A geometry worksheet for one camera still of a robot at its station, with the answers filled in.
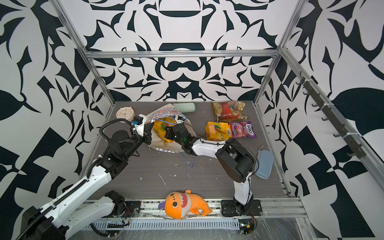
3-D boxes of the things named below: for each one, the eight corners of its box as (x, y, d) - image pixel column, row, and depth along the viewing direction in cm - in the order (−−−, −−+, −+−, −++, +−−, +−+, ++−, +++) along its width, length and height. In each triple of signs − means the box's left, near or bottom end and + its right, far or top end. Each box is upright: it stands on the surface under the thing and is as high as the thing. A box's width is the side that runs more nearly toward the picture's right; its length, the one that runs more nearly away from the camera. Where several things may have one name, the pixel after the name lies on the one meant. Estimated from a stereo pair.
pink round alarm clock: (116, 123, 111) (113, 119, 107) (121, 110, 118) (118, 106, 115) (132, 123, 111) (130, 119, 107) (136, 110, 118) (135, 106, 115)
